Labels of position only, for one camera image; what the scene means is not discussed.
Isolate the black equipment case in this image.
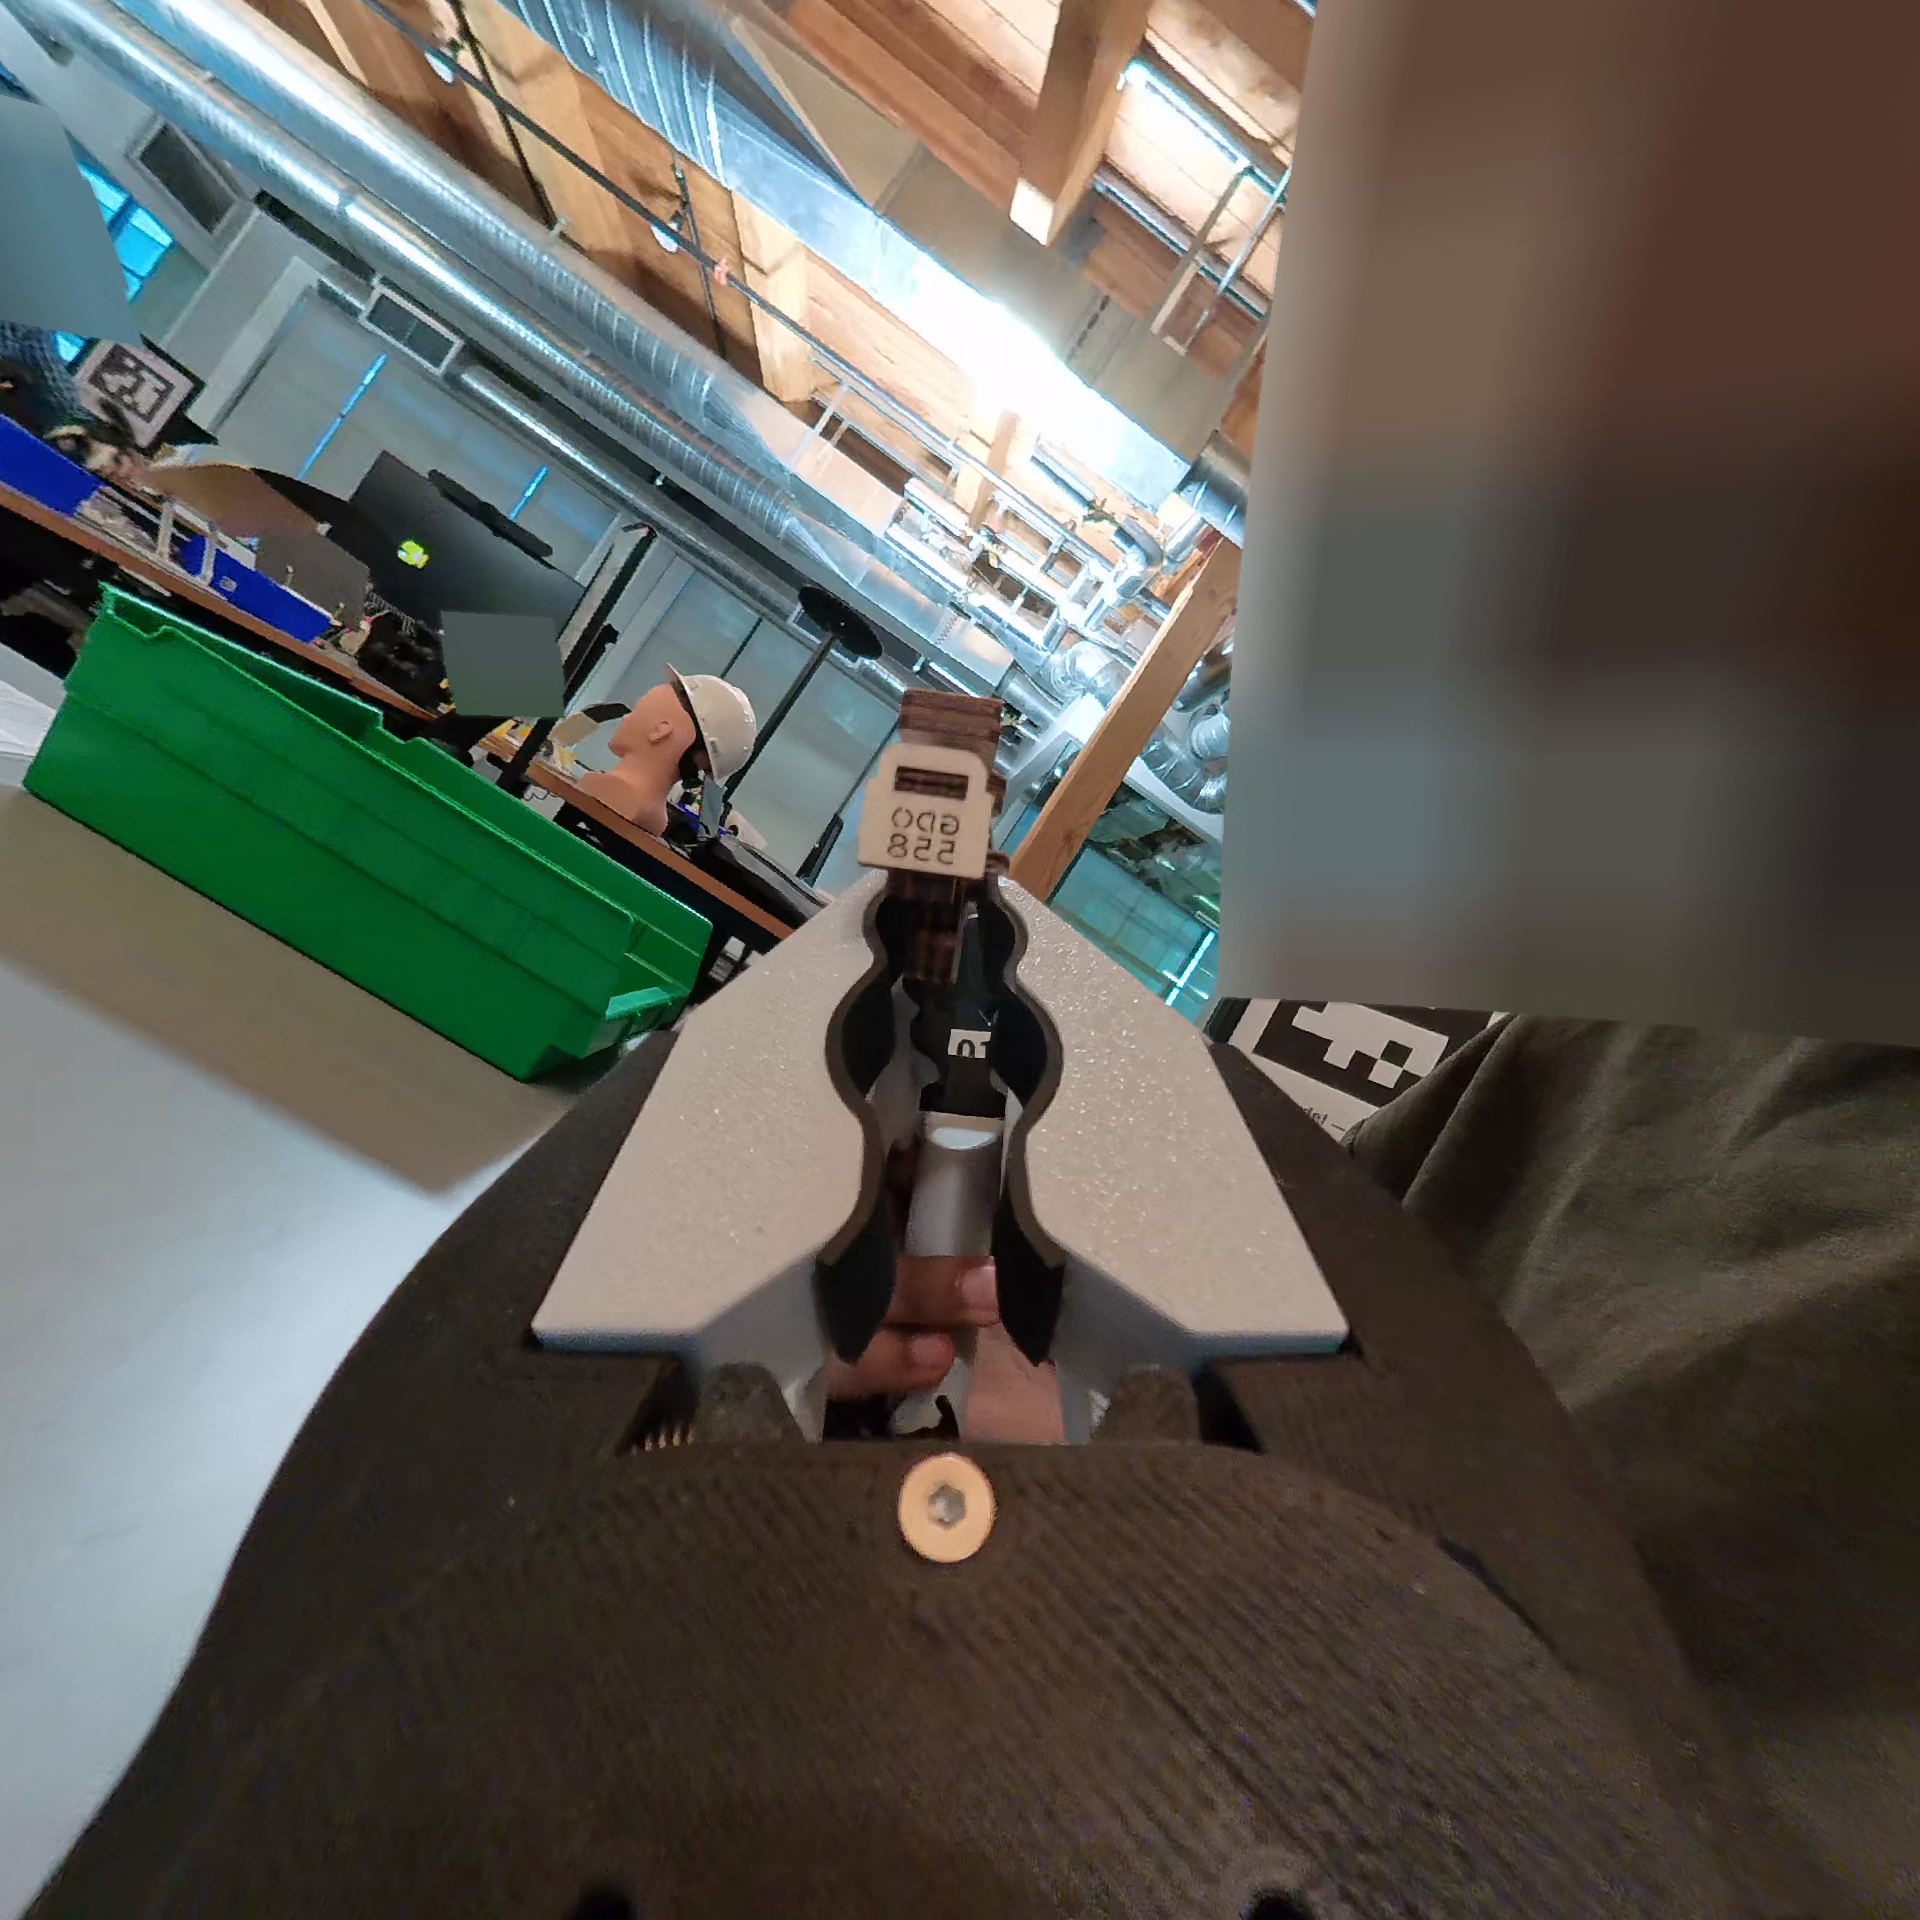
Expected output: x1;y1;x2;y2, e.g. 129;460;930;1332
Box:
697;832;827;935

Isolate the wooden table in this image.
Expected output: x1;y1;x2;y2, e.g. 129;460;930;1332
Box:
509;735;831;940

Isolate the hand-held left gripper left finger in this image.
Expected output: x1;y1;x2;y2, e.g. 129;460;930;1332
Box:
533;870;905;1442

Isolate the green plastic bin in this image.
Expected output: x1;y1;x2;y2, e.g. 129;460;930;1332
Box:
24;583;714;1085

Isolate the black monitor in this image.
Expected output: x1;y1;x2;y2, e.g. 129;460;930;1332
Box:
348;450;591;640

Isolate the person's right hand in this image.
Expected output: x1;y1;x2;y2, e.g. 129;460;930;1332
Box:
825;1256;1069;1442

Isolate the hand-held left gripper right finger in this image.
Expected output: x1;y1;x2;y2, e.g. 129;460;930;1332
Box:
978;873;1348;1442

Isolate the large silver ventilation duct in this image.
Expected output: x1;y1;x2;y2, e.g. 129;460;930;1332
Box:
0;0;1051;600

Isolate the wooden support beam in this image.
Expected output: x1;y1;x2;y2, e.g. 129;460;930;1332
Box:
1009;537;1248;903

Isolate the mannequin head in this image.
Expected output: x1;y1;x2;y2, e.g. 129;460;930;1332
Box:
576;680;714;833

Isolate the black floor lamp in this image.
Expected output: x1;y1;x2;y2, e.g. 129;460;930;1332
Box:
792;583;888;886

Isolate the blue plastic bin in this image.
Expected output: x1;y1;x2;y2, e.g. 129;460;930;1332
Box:
0;416;92;518

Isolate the brown cardboard sheet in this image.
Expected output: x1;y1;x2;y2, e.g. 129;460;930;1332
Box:
143;457;330;544

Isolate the white hard hat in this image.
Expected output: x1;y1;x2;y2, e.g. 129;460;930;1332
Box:
663;669;760;782

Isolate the laser-cut wooden model piece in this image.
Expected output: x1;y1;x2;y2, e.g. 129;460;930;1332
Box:
864;689;1010;999

